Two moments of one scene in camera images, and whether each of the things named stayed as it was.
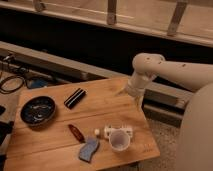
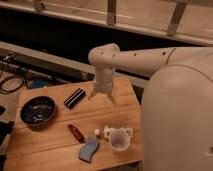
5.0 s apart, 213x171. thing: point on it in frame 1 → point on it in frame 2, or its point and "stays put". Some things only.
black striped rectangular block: x=74 y=98 stays put
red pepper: x=76 y=133 stays put
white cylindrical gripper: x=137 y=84 → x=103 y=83
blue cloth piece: x=89 y=149 stays put
